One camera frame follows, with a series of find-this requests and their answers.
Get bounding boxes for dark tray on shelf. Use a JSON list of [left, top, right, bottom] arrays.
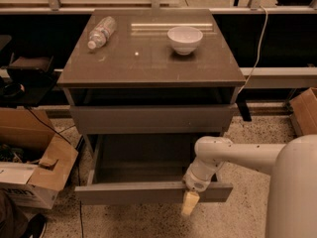
[[6, 57, 53, 80]]

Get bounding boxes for cardboard box right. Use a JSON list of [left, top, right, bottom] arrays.
[[290, 87, 317, 135]]

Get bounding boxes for grey top drawer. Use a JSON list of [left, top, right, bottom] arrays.
[[69, 105, 234, 134]]

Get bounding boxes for grey drawer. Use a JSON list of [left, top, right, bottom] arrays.
[[69, 105, 234, 134], [74, 133, 234, 206]]

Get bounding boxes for grey drawer cabinet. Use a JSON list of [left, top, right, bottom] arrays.
[[57, 8, 247, 141]]

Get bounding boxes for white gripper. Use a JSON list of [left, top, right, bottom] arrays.
[[181, 157, 224, 216]]

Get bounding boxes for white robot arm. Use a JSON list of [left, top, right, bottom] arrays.
[[182, 134, 317, 238]]

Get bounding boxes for black floor cable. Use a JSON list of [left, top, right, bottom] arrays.
[[23, 105, 85, 238]]

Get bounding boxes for black shoe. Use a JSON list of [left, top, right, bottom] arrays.
[[21, 213, 47, 238]]

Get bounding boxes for white ceramic bowl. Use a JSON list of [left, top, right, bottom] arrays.
[[167, 26, 203, 56]]

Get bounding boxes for clear plastic water bottle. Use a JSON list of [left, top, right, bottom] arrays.
[[87, 16, 117, 50]]

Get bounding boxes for open cardboard box left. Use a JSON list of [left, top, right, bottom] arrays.
[[0, 108, 77, 209]]

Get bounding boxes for dark trouser leg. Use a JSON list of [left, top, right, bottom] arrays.
[[0, 190, 29, 238]]

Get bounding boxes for white hanging cable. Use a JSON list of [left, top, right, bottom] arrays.
[[237, 6, 269, 95]]

